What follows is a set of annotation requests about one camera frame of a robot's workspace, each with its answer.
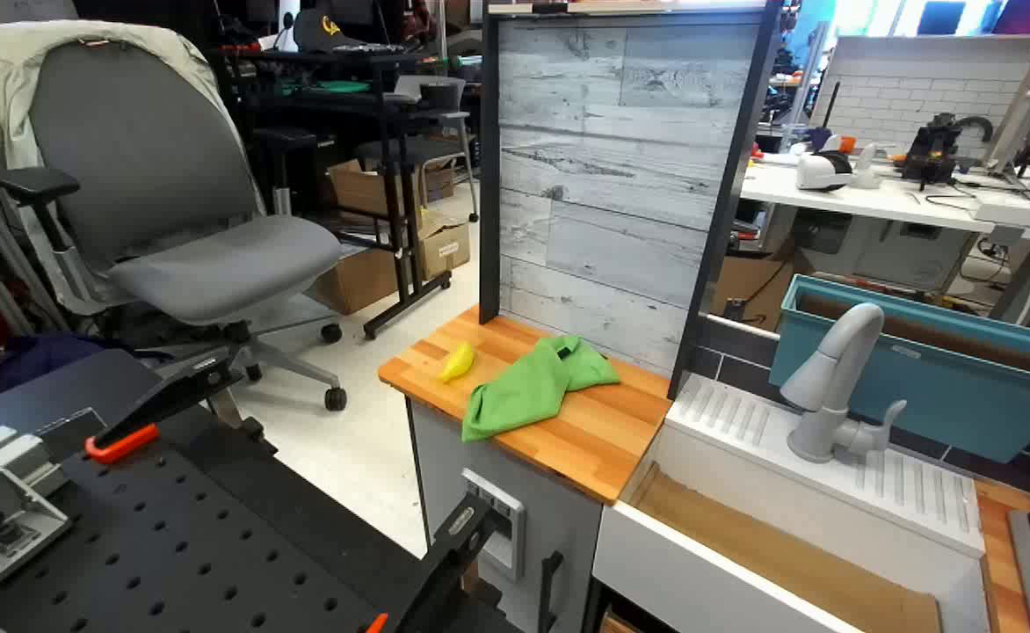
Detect grey toy sink faucet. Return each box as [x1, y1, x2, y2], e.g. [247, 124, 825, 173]
[776, 298, 909, 465]

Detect black device on table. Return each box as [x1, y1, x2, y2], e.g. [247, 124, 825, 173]
[898, 109, 998, 190]

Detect black metal desk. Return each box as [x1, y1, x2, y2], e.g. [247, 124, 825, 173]
[219, 39, 483, 346]

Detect white cabinet outlet plate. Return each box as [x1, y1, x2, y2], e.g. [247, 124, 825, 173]
[452, 465, 527, 580]

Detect green cloth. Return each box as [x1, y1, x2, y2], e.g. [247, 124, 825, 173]
[456, 334, 625, 448]

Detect grey wood backsplash panel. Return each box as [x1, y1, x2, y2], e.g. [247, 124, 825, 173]
[476, 0, 789, 402]

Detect wooden top kitchen counter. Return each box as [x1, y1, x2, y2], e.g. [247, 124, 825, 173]
[377, 305, 1030, 633]

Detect grey office chair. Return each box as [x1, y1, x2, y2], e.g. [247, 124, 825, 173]
[0, 19, 360, 415]

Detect yellow toy banana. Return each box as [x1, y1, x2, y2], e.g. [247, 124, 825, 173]
[436, 341, 483, 388]

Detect black cabinet handle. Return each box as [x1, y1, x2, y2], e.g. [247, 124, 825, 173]
[536, 545, 570, 633]

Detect white toy kitchen sink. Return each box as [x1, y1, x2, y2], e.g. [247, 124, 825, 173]
[592, 370, 994, 633]

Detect small cardboard box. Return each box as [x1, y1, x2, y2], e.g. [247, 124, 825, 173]
[325, 157, 427, 224]

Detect black clamp orange tip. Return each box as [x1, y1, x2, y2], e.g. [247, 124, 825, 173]
[360, 488, 505, 633]
[81, 347, 264, 467]

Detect grey metal mount bracket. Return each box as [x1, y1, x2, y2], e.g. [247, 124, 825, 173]
[0, 422, 77, 586]

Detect white device on table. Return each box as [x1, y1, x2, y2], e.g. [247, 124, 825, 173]
[791, 148, 858, 192]

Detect teal plastic bin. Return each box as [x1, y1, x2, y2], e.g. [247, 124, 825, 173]
[768, 272, 1030, 488]

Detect large cardboard box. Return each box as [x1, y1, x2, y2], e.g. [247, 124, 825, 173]
[306, 243, 403, 318]

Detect brown cardboard box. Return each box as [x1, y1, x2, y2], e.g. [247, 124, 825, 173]
[703, 248, 806, 329]

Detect white tile board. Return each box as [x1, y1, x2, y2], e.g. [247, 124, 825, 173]
[823, 32, 1030, 170]

